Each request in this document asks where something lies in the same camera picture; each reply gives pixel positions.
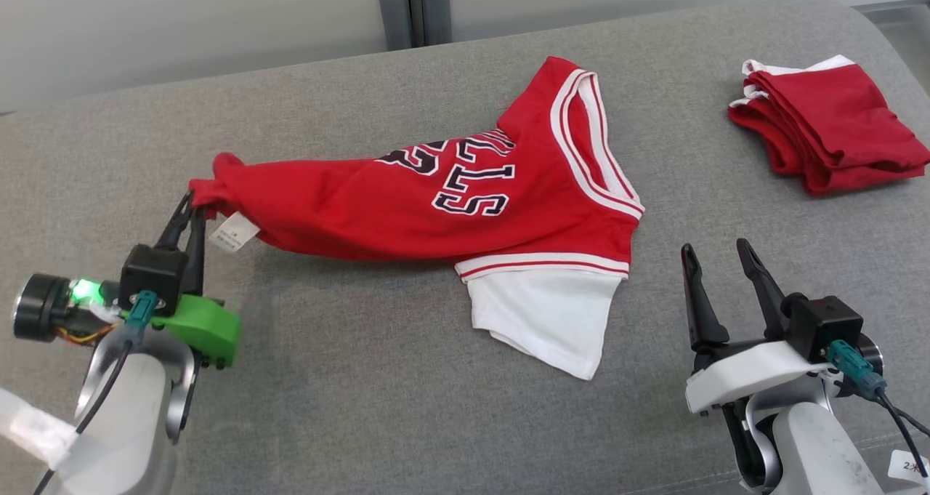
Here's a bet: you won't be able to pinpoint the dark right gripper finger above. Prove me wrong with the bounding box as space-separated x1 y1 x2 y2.
736 237 791 341
681 243 731 352

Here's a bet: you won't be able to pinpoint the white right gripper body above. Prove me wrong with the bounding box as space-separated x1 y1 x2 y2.
684 334 885 416

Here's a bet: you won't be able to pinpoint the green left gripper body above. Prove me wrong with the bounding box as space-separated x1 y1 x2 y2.
12 272 243 371

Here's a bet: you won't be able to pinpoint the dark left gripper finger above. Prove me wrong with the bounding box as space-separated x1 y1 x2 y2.
180 203 208 297
155 191 195 251

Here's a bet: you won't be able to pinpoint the red basketball jersey white stripes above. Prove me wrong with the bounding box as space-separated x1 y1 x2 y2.
189 56 645 382

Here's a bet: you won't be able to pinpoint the red shorts white trim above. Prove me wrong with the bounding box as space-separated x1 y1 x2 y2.
728 55 930 198

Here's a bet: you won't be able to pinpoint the teal left cable plug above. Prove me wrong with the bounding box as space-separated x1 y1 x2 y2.
124 289 159 330

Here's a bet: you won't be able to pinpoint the teal cable plug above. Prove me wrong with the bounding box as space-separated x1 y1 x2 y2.
124 289 159 330
827 339 889 401

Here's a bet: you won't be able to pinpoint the teal right cable plug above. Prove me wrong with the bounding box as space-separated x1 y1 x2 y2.
827 339 889 401

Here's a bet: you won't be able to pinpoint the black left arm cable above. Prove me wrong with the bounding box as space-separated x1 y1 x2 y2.
31 328 139 495

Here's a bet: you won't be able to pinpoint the thin black right camera cable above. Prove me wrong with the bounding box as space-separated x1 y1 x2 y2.
876 393 930 478

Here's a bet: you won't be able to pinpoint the white right cable label tag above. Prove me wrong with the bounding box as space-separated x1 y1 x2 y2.
888 449 930 486

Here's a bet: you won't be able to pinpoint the grey partition post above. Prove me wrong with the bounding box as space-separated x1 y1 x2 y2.
378 0 453 51

